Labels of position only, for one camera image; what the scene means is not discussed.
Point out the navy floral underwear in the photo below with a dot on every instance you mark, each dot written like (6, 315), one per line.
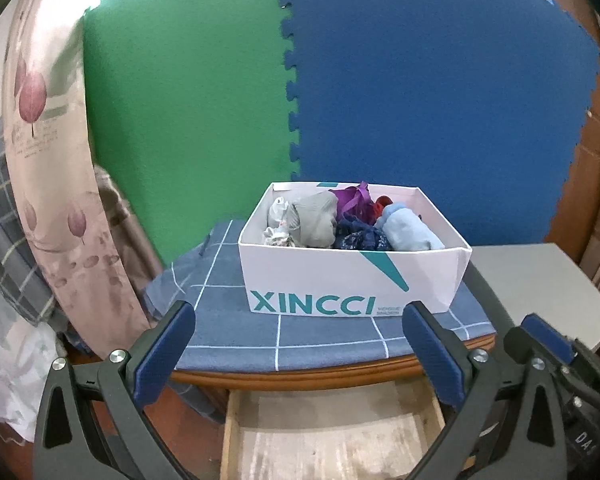
(354, 234)

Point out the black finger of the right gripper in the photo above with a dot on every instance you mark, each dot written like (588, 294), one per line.
(550, 338)
(524, 357)

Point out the grey plaid bedding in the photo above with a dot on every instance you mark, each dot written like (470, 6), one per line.
(21, 279)

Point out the grey white underwear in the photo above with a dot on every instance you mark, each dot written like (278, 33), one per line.
(312, 220)

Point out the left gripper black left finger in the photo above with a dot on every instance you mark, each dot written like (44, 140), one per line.
(91, 423)

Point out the purple bra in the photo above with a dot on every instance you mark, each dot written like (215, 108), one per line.
(355, 201)

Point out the light blue sock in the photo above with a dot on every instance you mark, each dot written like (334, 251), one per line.
(405, 230)

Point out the white XINCCI shoe box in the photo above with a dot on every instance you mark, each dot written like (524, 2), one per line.
(349, 283)

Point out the pink floral curtain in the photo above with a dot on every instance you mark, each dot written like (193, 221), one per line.
(94, 255)

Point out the blue checked cloth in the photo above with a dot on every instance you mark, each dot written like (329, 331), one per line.
(209, 277)

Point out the wooden nightstand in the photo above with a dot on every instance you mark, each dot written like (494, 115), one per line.
(217, 386)

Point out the red underwear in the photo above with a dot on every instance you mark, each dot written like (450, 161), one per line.
(380, 204)

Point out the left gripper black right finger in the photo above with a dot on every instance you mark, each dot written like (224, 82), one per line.
(507, 422)

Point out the white patterned sheet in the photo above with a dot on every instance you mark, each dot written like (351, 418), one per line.
(26, 354)

